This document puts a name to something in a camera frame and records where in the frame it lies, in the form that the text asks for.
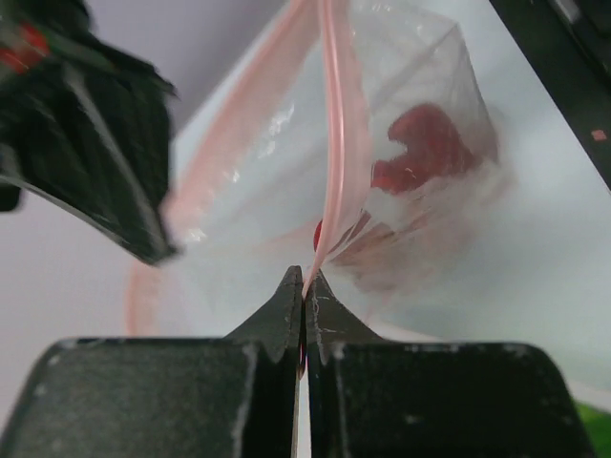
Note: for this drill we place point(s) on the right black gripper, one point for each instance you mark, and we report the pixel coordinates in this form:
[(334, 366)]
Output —
[(84, 126)]

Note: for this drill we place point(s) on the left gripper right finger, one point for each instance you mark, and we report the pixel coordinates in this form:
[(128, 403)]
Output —
[(374, 397)]

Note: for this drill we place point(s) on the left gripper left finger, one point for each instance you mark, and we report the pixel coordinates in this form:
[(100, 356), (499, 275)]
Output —
[(236, 396)]

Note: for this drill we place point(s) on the green toy bell pepper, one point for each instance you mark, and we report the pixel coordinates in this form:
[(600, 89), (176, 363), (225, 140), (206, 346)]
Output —
[(598, 425)]

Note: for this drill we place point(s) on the clear zip top bag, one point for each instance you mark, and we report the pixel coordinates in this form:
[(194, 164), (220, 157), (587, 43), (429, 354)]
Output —
[(284, 168)]

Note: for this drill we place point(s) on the red toy lobster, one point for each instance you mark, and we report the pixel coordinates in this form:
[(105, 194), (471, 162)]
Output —
[(434, 152)]

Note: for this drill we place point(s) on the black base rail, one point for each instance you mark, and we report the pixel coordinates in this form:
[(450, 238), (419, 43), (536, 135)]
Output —
[(579, 89)]

